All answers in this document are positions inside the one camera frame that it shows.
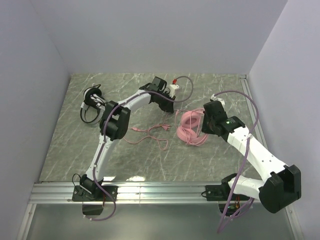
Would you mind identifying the pink headphones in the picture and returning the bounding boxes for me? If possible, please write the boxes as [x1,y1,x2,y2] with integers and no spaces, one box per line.
[176,108,208,147]

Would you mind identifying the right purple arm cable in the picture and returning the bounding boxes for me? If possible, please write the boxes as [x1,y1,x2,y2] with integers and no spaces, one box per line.
[213,90,259,234]

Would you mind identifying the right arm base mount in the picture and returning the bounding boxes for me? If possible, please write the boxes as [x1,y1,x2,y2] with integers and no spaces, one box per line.
[201,184,250,217]

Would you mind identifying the pink headphone cable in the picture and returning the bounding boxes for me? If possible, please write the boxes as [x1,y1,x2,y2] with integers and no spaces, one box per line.
[124,108,186,151]

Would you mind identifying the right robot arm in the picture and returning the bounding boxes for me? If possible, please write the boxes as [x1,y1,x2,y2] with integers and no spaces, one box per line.
[201,100,302,214]

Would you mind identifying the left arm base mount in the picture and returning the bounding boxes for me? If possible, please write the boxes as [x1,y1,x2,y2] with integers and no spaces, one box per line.
[71,185,112,216]

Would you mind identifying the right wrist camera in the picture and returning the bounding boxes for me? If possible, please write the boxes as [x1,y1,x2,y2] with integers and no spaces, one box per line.
[210,94,225,107]

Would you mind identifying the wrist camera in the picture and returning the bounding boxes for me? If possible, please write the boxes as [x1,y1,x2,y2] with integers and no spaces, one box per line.
[210,94,225,107]
[168,78,180,98]

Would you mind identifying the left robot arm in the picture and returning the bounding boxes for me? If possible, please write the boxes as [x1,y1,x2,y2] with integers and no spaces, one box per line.
[79,77,179,198]

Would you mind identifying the aluminium left side rail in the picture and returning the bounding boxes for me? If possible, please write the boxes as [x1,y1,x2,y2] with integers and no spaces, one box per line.
[16,203,37,240]

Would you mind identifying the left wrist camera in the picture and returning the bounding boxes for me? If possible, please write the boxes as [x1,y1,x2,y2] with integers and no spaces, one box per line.
[168,78,180,98]

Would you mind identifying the aluminium front rail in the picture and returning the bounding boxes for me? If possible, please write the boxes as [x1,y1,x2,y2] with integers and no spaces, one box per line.
[28,181,219,205]

